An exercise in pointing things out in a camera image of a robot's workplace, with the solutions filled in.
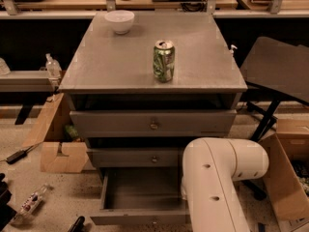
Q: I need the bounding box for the grey bottom drawer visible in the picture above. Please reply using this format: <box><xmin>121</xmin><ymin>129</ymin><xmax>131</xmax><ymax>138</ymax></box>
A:
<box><xmin>91</xmin><ymin>167</ymin><xmax>190</xmax><ymax>225</ymax></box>

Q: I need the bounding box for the grey drawer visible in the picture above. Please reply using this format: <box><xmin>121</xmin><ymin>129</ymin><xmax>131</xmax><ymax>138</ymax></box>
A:
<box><xmin>87</xmin><ymin>148</ymin><xmax>183</xmax><ymax>168</ymax></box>
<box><xmin>70</xmin><ymin>110</ymin><xmax>236</xmax><ymax>138</ymax></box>
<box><xmin>91</xmin><ymin>167</ymin><xmax>190</xmax><ymax>225</ymax></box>

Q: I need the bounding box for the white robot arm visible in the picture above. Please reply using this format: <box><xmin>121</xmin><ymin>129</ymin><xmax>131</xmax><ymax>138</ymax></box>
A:
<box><xmin>182</xmin><ymin>137</ymin><xmax>269</xmax><ymax>232</ymax></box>

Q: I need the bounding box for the grey drawer cabinet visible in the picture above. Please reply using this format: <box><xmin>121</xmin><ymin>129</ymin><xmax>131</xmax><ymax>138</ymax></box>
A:
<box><xmin>58</xmin><ymin>11</ymin><xmax>248</xmax><ymax>182</ymax></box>

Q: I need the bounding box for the grey middle drawer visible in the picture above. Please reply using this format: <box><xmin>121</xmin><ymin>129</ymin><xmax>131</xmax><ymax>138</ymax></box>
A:
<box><xmin>87</xmin><ymin>148</ymin><xmax>183</xmax><ymax>168</ymax></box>

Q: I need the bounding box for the grey top drawer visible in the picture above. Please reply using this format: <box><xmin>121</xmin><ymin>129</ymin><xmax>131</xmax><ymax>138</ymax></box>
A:
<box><xmin>70</xmin><ymin>110</ymin><xmax>236</xmax><ymax>138</ymax></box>

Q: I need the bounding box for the open cardboard box left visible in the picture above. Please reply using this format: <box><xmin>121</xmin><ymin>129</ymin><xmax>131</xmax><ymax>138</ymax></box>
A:
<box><xmin>22</xmin><ymin>94</ymin><xmax>93</xmax><ymax>173</ymax></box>

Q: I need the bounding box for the open cardboard box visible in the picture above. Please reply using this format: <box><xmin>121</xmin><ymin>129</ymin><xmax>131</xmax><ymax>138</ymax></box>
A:
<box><xmin>260</xmin><ymin>119</ymin><xmax>309</xmax><ymax>232</ymax></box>
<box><xmin>22</xmin><ymin>94</ymin><xmax>93</xmax><ymax>173</ymax></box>

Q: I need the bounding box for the open cardboard box right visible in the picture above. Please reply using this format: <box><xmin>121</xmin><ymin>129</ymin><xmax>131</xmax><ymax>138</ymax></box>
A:
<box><xmin>260</xmin><ymin>119</ymin><xmax>309</xmax><ymax>232</ymax></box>

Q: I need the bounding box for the green soda can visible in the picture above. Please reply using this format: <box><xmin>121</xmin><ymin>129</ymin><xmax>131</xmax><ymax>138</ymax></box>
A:
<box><xmin>153</xmin><ymin>40</ymin><xmax>175</xmax><ymax>82</ymax></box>

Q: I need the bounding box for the white ceramic bowl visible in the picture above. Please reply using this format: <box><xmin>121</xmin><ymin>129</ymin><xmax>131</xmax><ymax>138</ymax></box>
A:
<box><xmin>104</xmin><ymin>10</ymin><xmax>135</xmax><ymax>35</ymax></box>

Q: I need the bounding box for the small white pump bottle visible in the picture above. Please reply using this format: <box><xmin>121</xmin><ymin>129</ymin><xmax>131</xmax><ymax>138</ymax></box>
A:
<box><xmin>229</xmin><ymin>44</ymin><xmax>238</xmax><ymax>56</ymax></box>

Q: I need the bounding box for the clear bottle on shelf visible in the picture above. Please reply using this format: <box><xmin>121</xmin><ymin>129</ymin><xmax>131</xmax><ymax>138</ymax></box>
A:
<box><xmin>45</xmin><ymin>53</ymin><xmax>62</xmax><ymax>78</ymax></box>

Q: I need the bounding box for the low grey shelf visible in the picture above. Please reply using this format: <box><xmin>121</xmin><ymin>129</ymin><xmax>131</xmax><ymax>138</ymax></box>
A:
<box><xmin>0</xmin><ymin>71</ymin><xmax>60</xmax><ymax>92</ymax></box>

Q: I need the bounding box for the black folding table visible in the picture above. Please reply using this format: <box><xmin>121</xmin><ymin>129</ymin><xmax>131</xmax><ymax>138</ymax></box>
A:
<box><xmin>239</xmin><ymin>37</ymin><xmax>309</xmax><ymax>201</ymax></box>

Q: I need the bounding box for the black object bottom edge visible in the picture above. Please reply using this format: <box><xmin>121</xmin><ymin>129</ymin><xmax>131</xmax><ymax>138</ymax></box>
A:
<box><xmin>68</xmin><ymin>216</ymin><xmax>85</xmax><ymax>232</ymax></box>

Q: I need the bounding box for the black power adapter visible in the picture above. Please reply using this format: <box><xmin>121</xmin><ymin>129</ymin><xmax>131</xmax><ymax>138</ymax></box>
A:
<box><xmin>6</xmin><ymin>150</ymin><xmax>27</xmax><ymax>164</ymax></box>

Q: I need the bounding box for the clear container far left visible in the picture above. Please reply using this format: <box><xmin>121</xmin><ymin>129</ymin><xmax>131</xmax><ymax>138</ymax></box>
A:
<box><xmin>0</xmin><ymin>58</ymin><xmax>11</xmax><ymax>75</ymax></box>

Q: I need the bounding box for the clear bottle on floor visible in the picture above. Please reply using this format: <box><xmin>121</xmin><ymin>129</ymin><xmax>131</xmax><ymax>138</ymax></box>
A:
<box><xmin>12</xmin><ymin>184</ymin><xmax>50</xmax><ymax>224</ymax></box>

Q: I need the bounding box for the black equipment left edge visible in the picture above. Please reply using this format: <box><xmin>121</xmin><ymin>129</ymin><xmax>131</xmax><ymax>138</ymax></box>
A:
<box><xmin>0</xmin><ymin>173</ymin><xmax>16</xmax><ymax>231</ymax></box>

